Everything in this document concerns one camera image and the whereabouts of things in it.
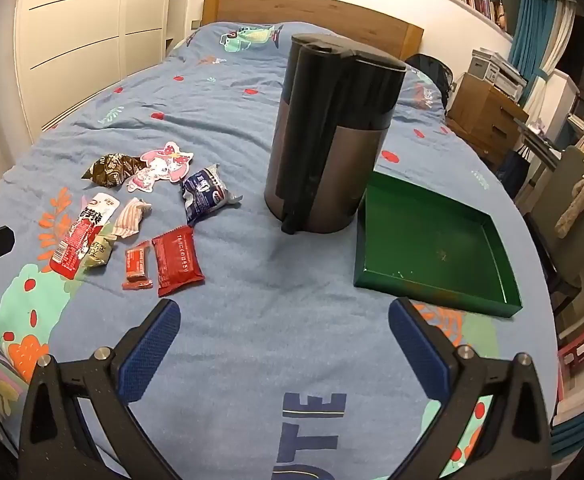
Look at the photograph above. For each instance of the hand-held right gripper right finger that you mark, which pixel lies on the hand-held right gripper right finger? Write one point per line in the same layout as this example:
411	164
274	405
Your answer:
417	350

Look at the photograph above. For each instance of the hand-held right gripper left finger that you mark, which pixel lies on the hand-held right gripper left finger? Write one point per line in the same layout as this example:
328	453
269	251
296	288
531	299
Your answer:
149	355

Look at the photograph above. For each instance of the thin orange sausage stick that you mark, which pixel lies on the thin orange sausage stick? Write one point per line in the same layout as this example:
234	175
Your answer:
136	285

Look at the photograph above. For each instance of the long red white snack packet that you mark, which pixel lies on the long red white snack packet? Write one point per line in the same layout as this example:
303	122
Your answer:
84	232

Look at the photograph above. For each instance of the small orange snack packet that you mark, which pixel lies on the small orange snack packet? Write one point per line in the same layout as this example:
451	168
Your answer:
137	260

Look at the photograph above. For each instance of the red square snack packet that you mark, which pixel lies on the red square snack packet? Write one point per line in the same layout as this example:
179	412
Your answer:
177	260

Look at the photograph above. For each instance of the green tray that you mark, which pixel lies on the green tray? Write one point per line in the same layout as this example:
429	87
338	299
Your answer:
432	250

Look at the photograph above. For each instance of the pale green snack packet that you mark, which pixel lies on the pale green snack packet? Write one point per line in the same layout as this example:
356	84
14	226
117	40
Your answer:
99	252

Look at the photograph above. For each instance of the pink striped snack packet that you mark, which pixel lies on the pink striped snack packet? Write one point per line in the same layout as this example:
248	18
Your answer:
130	217

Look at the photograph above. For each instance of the brown snack packet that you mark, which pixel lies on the brown snack packet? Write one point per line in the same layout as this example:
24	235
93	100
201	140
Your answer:
111	170

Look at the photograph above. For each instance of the blue snack packet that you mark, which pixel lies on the blue snack packet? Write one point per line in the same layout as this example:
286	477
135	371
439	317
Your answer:
204	195

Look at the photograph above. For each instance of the pink cartoon snack packet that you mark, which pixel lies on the pink cartoon snack packet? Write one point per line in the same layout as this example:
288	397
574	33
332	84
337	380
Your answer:
159	167

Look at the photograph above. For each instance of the blue printed bed sheet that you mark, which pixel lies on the blue printed bed sheet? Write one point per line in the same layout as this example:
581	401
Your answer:
252	285

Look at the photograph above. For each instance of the red stool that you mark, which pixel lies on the red stool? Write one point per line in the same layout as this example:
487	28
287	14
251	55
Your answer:
579	352

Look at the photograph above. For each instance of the grey chair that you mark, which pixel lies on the grey chair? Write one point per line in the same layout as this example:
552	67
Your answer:
562	255

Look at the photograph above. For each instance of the dark blue bag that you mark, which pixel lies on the dark blue bag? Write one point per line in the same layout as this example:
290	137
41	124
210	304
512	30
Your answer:
514	172

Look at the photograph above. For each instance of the white wardrobe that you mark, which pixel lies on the white wardrobe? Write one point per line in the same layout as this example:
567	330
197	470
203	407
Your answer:
86	35

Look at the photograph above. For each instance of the beige fluffy cloth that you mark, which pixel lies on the beige fluffy cloth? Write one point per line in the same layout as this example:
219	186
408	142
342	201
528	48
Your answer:
582	195

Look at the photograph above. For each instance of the wooden dresser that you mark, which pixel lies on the wooden dresser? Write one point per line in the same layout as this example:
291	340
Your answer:
487	120

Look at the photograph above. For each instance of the white printer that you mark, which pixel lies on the white printer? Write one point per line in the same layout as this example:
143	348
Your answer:
497	72

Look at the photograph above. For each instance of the teal curtain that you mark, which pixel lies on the teal curtain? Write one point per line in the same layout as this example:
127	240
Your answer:
529	30

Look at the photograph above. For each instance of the white curtain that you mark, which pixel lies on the white curtain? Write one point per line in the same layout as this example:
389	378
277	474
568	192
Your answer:
559	35

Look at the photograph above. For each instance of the wooden headboard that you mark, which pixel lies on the wooden headboard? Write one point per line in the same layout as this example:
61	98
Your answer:
322	7

